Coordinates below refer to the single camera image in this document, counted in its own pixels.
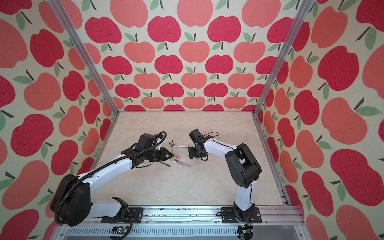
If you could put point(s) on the dark green pen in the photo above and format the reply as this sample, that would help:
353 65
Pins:
165 164

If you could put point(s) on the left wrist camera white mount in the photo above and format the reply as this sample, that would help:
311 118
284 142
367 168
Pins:
159 141

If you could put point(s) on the light green pen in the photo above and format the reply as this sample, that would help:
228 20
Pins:
172 151

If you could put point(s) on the aluminium left rear corner post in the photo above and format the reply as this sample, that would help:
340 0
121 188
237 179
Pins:
68 26

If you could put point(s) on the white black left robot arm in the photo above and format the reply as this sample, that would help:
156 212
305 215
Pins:
73 201

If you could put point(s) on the aluminium front rail base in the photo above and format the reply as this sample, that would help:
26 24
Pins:
193 223

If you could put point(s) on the pink pen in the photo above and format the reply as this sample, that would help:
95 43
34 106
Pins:
185 164

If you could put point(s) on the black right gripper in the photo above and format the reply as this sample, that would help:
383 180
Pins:
190 153

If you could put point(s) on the aluminium right rear corner post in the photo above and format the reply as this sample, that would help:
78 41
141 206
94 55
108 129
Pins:
286 47

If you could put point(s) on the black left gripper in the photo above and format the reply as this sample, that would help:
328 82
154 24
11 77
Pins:
163 151

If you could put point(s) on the aluminium corner post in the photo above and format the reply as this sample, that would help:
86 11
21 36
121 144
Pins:
286 47
68 26

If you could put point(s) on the white pen yellow end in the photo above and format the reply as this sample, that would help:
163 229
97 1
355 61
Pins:
179 163

